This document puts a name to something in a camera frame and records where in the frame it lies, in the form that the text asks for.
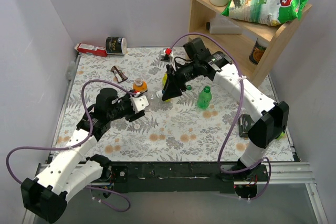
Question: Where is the brown snack wrapper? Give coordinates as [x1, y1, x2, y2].
[111, 66, 128, 83]

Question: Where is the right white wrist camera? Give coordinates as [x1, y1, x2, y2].
[159, 48, 174, 62]

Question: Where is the dark tin can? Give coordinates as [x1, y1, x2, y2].
[249, 38, 268, 65]

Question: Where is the orange juice bottle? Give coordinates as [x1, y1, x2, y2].
[133, 78, 148, 94]

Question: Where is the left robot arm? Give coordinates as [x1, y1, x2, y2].
[20, 88, 149, 223]

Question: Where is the clear plastic bottle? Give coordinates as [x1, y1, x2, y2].
[145, 91, 163, 105]

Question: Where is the yellow squeeze bottle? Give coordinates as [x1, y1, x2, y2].
[162, 73, 167, 88]

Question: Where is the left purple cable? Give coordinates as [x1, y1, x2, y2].
[5, 79, 141, 213]

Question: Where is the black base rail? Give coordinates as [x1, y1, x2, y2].
[33, 161, 316, 195]

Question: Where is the red white box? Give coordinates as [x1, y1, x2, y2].
[74, 43, 108, 57]

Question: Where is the wooden shelf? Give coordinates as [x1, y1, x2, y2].
[189, 0, 311, 86]

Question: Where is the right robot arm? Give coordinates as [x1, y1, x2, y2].
[162, 35, 289, 181]

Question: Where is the green plastic bottle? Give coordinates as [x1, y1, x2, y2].
[197, 86, 212, 109]

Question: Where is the purple cable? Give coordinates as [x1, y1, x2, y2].
[169, 33, 271, 201]
[5, 79, 141, 213]

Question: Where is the black green box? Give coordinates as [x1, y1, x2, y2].
[238, 114, 284, 141]

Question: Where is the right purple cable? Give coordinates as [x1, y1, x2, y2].
[169, 33, 271, 201]

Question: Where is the black cylindrical can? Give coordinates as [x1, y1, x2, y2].
[105, 37, 127, 55]

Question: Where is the green chips bag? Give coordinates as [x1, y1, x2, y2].
[222, 0, 308, 26]

